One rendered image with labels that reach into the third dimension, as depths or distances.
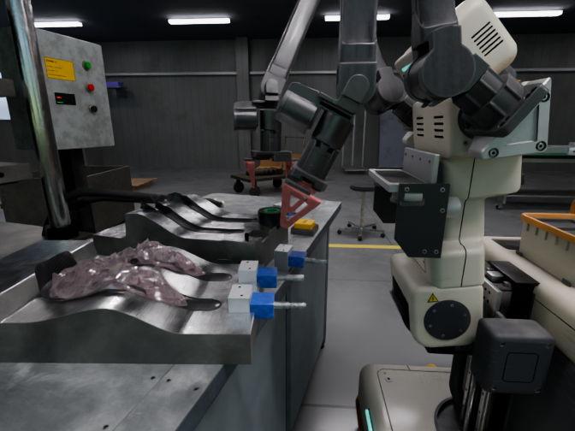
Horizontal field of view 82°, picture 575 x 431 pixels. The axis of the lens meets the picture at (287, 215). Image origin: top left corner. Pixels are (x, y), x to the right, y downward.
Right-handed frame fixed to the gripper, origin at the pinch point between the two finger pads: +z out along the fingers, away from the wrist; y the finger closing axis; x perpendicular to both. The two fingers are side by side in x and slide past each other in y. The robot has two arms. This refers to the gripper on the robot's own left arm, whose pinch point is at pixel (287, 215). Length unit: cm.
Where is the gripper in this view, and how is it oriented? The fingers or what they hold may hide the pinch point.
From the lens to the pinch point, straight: 61.0
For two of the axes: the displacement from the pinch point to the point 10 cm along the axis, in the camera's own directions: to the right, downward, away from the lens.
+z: -4.5, 8.5, 2.7
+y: -0.7, 2.7, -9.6
